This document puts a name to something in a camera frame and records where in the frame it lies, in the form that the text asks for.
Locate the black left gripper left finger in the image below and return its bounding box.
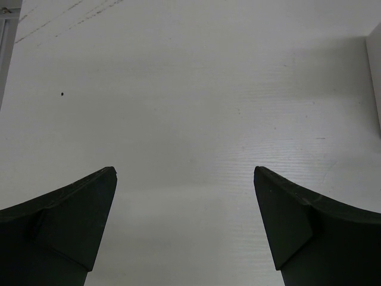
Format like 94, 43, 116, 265
1, 166, 117, 285

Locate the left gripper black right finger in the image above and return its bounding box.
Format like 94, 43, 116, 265
254, 166, 380, 285

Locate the white compartment organizer box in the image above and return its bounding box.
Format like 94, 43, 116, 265
366, 35, 380, 124

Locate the aluminium rail frame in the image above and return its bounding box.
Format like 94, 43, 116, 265
0, 0, 23, 104

